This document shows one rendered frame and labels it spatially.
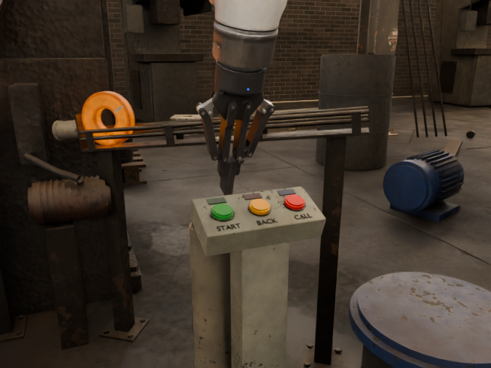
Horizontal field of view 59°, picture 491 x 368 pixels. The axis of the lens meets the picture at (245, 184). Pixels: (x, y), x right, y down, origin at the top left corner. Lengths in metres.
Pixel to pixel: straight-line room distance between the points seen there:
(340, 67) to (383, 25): 1.67
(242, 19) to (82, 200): 0.86
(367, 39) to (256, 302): 4.60
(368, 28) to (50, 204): 4.44
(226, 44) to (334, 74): 2.87
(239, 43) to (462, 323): 0.61
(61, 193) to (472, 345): 1.06
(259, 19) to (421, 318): 0.59
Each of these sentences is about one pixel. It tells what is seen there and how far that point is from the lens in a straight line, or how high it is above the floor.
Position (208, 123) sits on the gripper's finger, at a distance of 0.68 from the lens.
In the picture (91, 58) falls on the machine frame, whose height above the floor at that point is 0.87.
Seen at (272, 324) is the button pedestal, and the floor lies 0.36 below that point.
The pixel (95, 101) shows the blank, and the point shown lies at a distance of 1.32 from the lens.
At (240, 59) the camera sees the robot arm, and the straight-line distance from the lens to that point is 0.62.
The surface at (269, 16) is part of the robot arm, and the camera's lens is 0.60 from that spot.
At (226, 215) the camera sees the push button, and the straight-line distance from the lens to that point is 0.79.
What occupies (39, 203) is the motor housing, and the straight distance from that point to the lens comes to 1.32.
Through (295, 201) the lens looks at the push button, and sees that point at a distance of 0.85.
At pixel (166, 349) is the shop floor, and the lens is 1.47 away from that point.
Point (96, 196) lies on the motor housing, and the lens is 1.32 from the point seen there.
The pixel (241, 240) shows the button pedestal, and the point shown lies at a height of 0.56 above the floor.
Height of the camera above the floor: 0.89
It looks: 17 degrees down
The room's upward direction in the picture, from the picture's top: straight up
